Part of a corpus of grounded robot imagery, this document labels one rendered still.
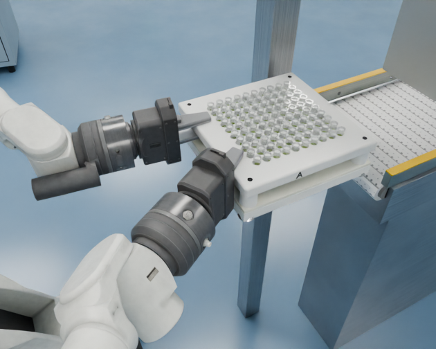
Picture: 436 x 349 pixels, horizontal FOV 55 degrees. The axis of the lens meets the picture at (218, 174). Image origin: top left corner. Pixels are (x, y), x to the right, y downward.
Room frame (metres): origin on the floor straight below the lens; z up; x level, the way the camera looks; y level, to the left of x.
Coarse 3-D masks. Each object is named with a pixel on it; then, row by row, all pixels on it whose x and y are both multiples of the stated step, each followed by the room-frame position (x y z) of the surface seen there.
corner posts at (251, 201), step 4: (368, 152) 0.52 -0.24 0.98; (356, 156) 0.52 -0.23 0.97; (360, 156) 0.51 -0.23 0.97; (364, 156) 0.51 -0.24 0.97; (352, 160) 0.52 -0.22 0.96; (356, 160) 0.51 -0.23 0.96; (360, 160) 0.51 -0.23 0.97; (364, 160) 0.51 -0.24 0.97; (356, 164) 0.51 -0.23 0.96; (360, 164) 0.51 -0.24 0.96; (240, 196) 0.42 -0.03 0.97; (252, 196) 0.42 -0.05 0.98; (256, 196) 0.42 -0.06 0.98; (240, 200) 0.42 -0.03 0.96; (244, 200) 0.42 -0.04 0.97; (248, 200) 0.42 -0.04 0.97; (252, 200) 0.42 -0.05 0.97; (256, 200) 0.42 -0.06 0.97; (244, 204) 0.42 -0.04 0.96; (248, 204) 0.42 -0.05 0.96; (252, 204) 0.42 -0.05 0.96
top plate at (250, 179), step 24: (216, 96) 0.64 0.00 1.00; (312, 96) 0.65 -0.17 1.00; (216, 120) 0.57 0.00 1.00; (336, 120) 0.57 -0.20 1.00; (216, 144) 0.51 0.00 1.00; (336, 144) 0.51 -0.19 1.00; (360, 144) 0.51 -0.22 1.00; (240, 168) 0.45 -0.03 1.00; (264, 168) 0.45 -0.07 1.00; (288, 168) 0.45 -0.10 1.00; (312, 168) 0.46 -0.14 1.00; (240, 192) 0.42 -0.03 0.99
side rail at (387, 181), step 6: (426, 162) 0.56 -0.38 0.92; (432, 162) 0.57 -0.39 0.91; (414, 168) 0.55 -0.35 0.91; (420, 168) 0.56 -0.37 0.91; (426, 168) 0.57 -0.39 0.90; (384, 174) 0.54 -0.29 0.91; (396, 174) 0.53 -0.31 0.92; (402, 174) 0.54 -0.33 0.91; (408, 174) 0.55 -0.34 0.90; (414, 174) 0.55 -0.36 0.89; (384, 180) 0.53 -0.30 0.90; (390, 180) 0.52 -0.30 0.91; (396, 180) 0.53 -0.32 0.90; (402, 180) 0.54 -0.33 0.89; (390, 186) 0.53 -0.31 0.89
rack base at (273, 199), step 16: (192, 144) 0.57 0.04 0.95; (320, 176) 0.49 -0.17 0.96; (336, 176) 0.49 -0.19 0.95; (352, 176) 0.50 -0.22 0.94; (272, 192) 0.45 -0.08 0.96; (288, 192) 0.45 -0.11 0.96; (304, 192) 0.46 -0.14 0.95; (240, 208) 0.42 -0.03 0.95; (256, 208) 0.42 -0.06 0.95; (272, 208) 0.43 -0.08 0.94
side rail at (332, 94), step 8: (360, 80) 0.84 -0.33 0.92; (368, 80) 0.85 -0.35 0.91; (376, 80) 0.87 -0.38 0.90; (384, 80) 0.88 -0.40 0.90; (336, 88) 0.81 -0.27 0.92; (344, 88) 0.82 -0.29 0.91; (352, 88) 0.83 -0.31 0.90; (360, 88) 0.84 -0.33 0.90; (328, 96) 0.80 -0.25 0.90; (336, 96) 0.81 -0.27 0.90
